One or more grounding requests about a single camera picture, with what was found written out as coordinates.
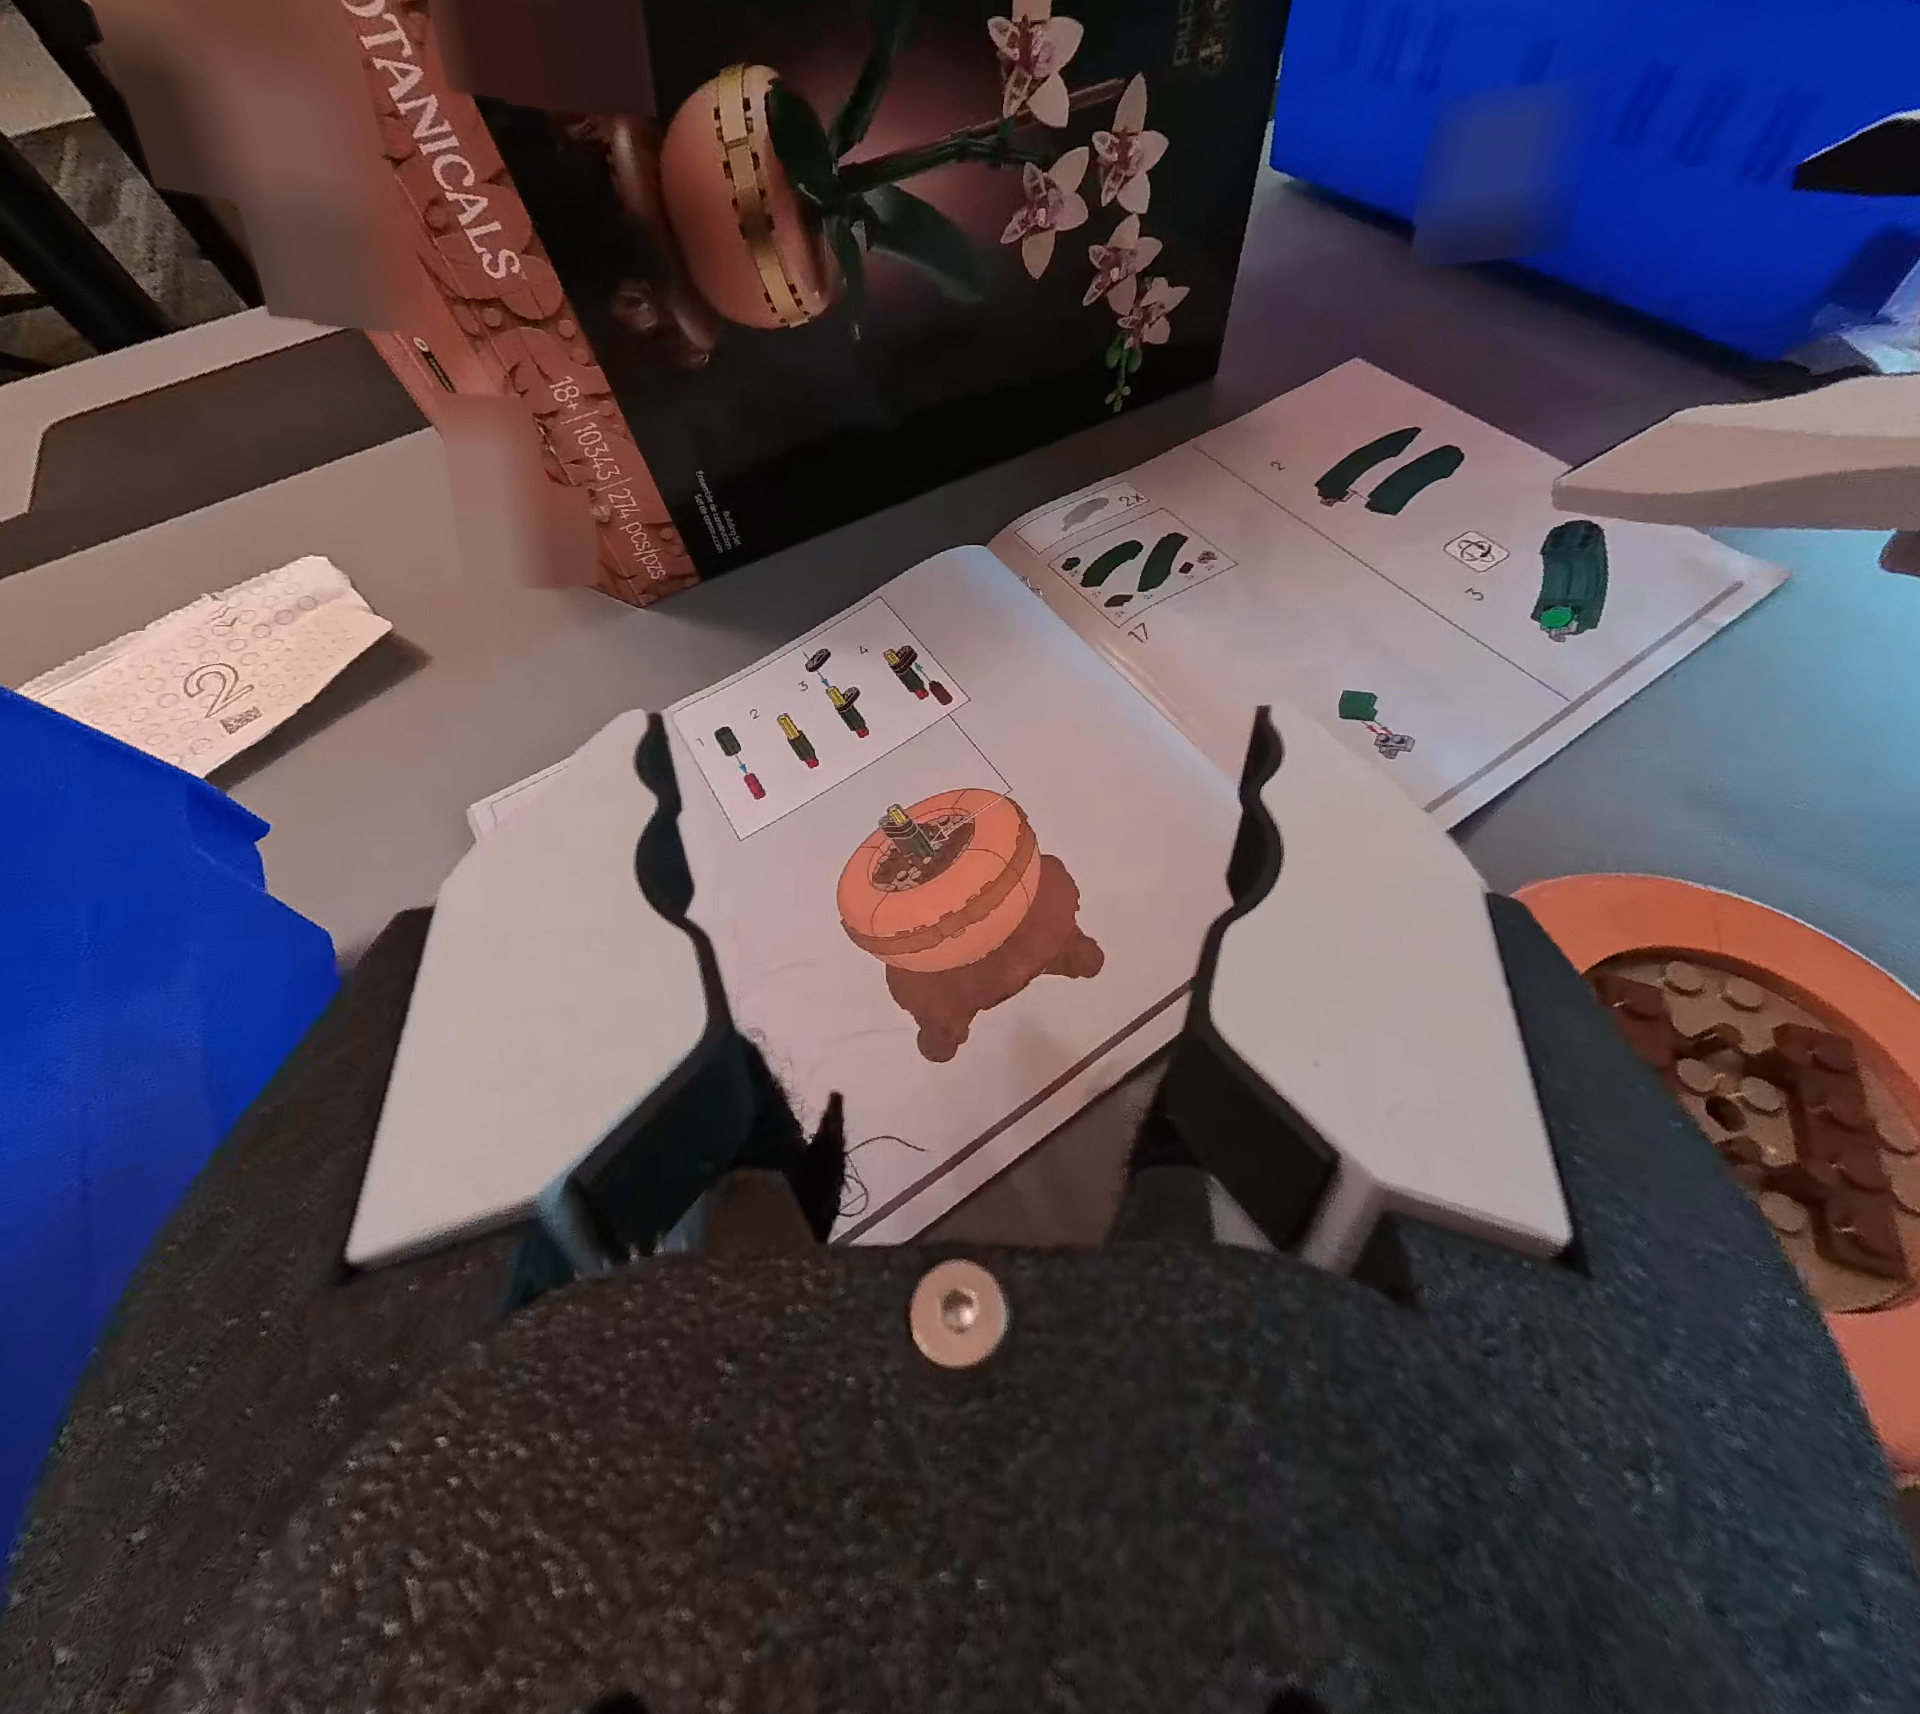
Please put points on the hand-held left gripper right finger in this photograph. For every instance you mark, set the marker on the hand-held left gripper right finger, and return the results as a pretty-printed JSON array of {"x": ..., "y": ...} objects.
[{"x": 1395, "y": 995}]

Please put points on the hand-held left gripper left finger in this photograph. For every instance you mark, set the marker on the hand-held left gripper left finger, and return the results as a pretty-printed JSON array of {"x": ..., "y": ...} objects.
[{"x": 525, "y": 995}]

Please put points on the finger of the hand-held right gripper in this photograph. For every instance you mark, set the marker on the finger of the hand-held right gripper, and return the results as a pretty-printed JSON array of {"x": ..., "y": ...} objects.
[
  {"x": 1874, "y": 156},
  {"x": 1770, "y": 455}
]

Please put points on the white instruction booklet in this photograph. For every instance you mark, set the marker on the white instruction booklet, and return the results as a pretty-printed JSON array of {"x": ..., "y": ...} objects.
[{"x": 1081, "y": 695}]

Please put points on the grey desk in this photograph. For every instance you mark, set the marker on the grey desk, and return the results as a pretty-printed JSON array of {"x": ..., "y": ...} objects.
[{"x": 1724, "y": 755}]

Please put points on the clear plastic bag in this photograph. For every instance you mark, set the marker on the clear plastic bag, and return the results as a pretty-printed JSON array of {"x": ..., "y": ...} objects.
[{"x": 1882, "y": 334}]

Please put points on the blue plastic bin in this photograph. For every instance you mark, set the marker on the blue plastic bin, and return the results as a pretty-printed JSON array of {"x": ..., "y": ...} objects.
[
  {"x": 1351, "y": 95},
  {"x": 121, "y": 995}
]

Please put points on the white paper bag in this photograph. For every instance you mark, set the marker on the white paper bag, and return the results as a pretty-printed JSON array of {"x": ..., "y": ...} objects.
[{"x": 254, "y": 664}]

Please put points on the black orchid set box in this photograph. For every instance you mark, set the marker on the black orchid set box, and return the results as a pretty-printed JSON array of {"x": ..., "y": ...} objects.
[{"x": 901, "y": 395}]

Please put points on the black office chair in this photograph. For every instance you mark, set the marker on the black office chair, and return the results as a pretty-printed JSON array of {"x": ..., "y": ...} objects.
[{"x": 61, "y": 229}]

